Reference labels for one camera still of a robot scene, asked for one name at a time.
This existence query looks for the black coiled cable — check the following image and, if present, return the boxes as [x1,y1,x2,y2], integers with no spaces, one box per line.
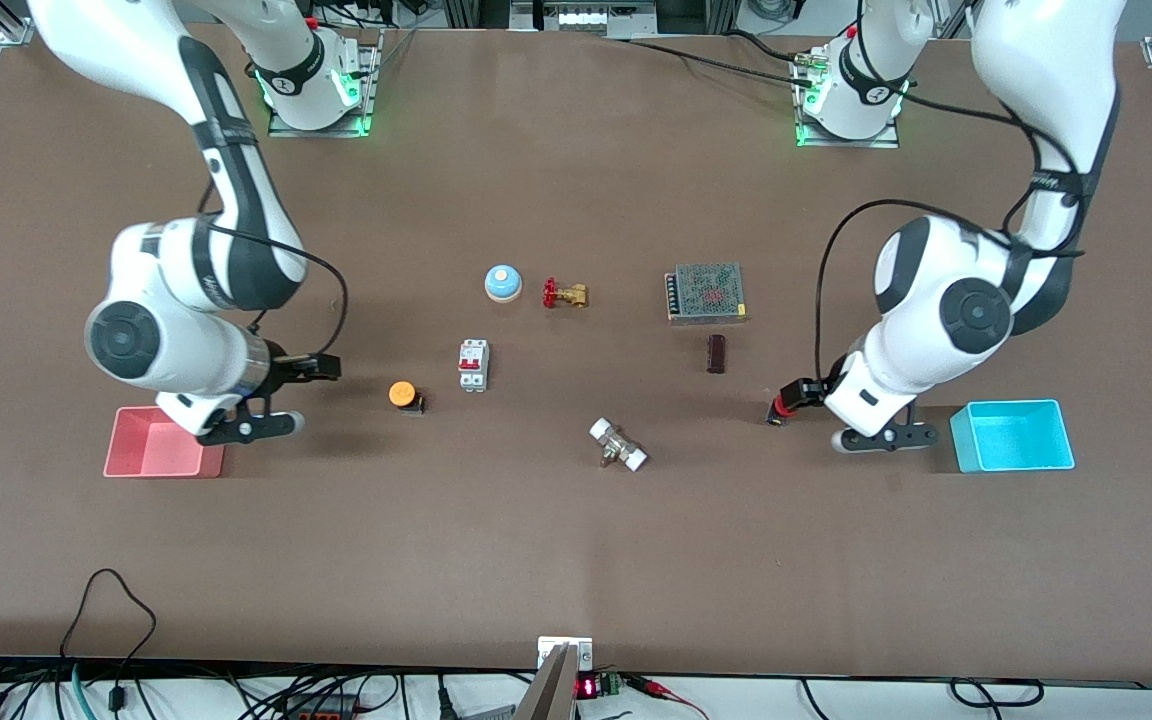
[948,678,1045,709]

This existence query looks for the pink plastic box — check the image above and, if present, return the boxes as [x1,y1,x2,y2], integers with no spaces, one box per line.
[103,406,226,479]

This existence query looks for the metal mesh power supply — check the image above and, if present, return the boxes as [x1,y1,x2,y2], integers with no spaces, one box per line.
[664,262,749,325]

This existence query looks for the cyan plastic box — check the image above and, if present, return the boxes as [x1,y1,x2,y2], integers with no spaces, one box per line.
[950,399,1077,474]

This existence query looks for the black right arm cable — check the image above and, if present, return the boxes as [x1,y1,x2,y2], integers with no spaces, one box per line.
[198,185,350,359]

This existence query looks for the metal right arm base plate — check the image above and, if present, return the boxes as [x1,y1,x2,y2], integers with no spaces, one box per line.
[268,28,382,139]

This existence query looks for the grey metal bar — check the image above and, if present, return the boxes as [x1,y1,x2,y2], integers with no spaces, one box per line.
[514,643,579,720]

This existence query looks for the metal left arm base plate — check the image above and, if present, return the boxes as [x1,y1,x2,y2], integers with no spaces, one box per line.
[794,48,903,150]

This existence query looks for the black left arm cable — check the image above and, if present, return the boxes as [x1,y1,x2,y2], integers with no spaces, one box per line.
[814,0,1087,386]

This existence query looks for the small aluminium bracket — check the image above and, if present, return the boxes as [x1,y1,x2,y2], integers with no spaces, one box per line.
[537,636,595,672]

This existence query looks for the black cable across table edge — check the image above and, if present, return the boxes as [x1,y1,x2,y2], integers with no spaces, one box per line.
[626,30,822,86]

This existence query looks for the black looped cable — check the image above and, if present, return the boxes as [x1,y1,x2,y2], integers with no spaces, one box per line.
[60,568,158,716]

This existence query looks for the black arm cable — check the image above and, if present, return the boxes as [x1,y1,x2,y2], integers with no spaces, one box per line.
[198,185,350,359]
[814,0,1087,386]

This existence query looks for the red clip lead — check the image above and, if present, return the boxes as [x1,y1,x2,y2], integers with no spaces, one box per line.
[626,675,712,720]

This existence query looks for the silver equipment behind table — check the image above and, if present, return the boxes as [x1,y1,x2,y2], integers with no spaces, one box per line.
[509,0,659,39]

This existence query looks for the metal fitting white end caps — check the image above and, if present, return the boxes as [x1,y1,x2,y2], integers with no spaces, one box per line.
[589,417,649,472]

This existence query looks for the white circuit breaker red switch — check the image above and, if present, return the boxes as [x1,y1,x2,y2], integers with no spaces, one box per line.
[457,339,490,394]

